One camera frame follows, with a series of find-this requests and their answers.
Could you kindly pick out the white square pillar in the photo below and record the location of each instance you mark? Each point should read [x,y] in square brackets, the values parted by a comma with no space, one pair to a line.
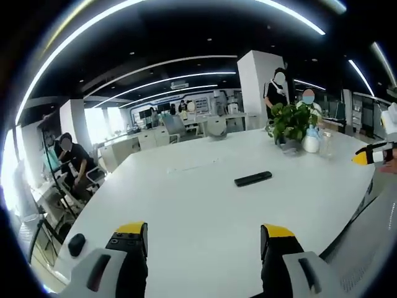
[256,93]

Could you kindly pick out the small black case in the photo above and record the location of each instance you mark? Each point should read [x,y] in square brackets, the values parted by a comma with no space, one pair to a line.
[76,244]

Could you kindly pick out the clear glass jar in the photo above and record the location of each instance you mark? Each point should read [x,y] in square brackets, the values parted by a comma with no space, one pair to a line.
[325,143]

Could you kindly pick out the white spray bottle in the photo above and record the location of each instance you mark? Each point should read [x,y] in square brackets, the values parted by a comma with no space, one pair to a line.
[311,139]

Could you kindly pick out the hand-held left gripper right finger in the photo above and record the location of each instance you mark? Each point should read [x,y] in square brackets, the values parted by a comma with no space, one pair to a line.
[288,264]

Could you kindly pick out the person's right hand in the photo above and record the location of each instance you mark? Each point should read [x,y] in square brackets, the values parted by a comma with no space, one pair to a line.
[390,163]

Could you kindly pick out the white office chair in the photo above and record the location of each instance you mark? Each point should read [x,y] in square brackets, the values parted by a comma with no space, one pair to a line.
[217,127]
[93,178]

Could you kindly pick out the black remote control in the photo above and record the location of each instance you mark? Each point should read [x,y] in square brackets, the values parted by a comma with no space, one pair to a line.
[253,178]

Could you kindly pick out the green potted plant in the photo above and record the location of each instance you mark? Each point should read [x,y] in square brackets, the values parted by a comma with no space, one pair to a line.
[291,122]

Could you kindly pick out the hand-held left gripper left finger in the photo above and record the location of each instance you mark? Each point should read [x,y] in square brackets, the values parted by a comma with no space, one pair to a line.
[124,264]

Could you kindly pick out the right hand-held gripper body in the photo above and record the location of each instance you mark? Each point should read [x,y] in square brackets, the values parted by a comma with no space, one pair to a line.
[389,124]

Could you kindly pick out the grey mesh office chair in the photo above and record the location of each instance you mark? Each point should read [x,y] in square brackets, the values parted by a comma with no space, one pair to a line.
[359,248]

